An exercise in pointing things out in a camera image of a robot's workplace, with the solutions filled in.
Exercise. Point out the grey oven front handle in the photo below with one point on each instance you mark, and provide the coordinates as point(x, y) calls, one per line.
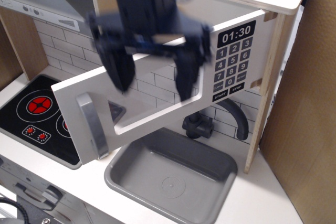
point(45, 200)

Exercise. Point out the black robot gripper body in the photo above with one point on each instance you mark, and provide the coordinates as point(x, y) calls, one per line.
point(154, 27)

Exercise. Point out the brown cardboard panel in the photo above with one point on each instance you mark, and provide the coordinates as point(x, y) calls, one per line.
point(298, 142)

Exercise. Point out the black toy stovetop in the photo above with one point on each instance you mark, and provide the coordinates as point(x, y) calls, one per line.
point(33, 118)

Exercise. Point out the white toy microwave door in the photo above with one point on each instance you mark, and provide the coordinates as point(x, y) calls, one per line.
point(101, 119)

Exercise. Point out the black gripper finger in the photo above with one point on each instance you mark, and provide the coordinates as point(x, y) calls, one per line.
point(119, 65)
point(188, 64)

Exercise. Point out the dark grey toy faucet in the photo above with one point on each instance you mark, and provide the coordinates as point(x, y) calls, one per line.
point(225, 117)

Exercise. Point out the grey toy sink basin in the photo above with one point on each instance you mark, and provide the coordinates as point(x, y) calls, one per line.
point(173, 175)

